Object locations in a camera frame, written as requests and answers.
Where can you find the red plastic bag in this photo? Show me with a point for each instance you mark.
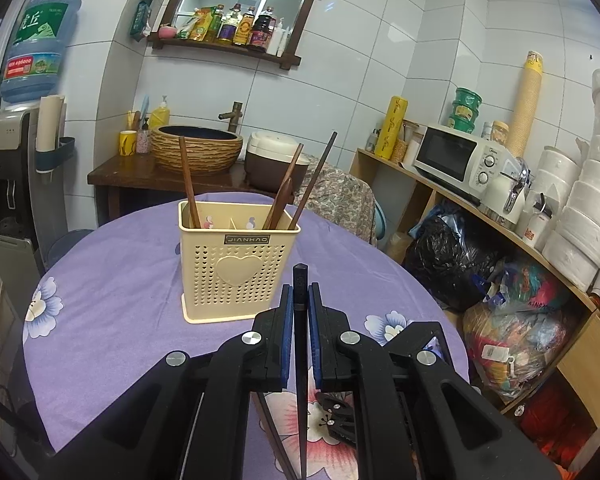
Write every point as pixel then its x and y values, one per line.
pixel 560 425

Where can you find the black chopstick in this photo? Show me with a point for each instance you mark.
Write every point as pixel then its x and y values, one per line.
pixel 300 290

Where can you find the black plastic bag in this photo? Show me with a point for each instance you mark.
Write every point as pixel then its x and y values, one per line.
pixel 450 255

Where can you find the bamboo style faucet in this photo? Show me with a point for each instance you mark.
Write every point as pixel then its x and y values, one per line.
pixel 235 112

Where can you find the blue-grey cup holder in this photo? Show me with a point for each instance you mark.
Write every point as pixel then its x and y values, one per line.
pixel 62 157

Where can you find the yellow roll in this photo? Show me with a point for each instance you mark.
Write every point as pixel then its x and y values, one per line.
pixel 392 130

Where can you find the floral cloth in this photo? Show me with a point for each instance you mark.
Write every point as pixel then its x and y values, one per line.
pixel 345 195

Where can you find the white microwave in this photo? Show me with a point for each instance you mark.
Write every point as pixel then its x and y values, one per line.
pixel 450 152

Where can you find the dark wooden washstand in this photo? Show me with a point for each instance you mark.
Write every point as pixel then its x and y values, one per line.
pixel 125 175

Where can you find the white electric kettle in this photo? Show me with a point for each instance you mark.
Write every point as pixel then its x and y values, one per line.
pixel 500 195

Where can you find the woven stick holder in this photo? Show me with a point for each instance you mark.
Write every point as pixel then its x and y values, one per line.
pixel 400 150

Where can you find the pink bowl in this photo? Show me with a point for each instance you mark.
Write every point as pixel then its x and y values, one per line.
pixel 167 32

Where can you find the tall stack of paper cups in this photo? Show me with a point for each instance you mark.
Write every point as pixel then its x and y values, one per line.
pixel 527 110

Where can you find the grey water dispenser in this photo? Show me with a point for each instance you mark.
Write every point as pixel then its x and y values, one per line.
pixel 5 170

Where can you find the woven pattern basin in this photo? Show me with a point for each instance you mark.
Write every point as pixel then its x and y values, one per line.
pixel 195 155

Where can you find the stacks of white disposable bowls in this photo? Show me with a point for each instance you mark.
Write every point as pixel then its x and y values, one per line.
pixel 585 220

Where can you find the white bottle red label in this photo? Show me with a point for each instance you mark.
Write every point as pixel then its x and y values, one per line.
pixel 536 230

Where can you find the wooden framed mirror shelf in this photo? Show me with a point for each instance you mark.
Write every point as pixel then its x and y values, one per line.
pixel 300 35

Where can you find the white brown rice cooker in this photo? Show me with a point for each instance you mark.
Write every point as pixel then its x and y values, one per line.
pixel 270 155

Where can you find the blue water jug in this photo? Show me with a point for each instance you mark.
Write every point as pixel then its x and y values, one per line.
pixel 37 45

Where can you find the purple floral tablecloth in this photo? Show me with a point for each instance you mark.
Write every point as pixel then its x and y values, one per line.
pixel 120 285

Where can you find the orange yellow plastic bag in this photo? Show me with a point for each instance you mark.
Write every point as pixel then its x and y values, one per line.
pixel 515 345

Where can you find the jar with yellow lid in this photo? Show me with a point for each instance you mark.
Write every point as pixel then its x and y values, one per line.
pixel 500 134

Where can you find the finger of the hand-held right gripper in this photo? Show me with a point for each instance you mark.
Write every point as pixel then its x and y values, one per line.
pixel 337 417
pixel 420 335

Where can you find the yellow cup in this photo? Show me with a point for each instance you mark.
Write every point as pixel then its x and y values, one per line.
pixel 128 144

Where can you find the wooden shelf unit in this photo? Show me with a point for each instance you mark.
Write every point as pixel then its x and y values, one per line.
pixel 575 360

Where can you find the pink floral pump bottle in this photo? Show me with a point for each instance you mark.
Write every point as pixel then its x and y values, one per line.
pixel 144 141

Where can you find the light blue plastic basin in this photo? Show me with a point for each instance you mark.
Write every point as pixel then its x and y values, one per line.
pixel 380 220

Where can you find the yellow soap bottle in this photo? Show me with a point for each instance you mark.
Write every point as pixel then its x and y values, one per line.
pixel 160 117

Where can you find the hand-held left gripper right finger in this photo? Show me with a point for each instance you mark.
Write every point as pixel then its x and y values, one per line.
pixel 314 350

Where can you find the stack of white paper cups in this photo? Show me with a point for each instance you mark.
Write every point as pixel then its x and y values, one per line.
pixel 50 125

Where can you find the dark brown chopstick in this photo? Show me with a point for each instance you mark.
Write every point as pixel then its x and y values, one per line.
pixel 314 175

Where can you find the green hanging packet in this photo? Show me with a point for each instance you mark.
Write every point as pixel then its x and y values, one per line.
pixel 141 17

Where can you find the small clear bottle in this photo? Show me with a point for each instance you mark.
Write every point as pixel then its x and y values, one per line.
pixel 372 141

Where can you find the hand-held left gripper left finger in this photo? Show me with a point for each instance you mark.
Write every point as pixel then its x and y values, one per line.
pixel 288 340

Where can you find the clear bag of colourful items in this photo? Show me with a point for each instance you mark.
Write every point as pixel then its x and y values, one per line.
pixel 535 285

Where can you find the cream perforated utensil holder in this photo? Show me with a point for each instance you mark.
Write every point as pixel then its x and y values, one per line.
pixel 205 280

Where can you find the row of condiment bottles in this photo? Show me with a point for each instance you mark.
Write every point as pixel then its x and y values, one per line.
pixel 235 30

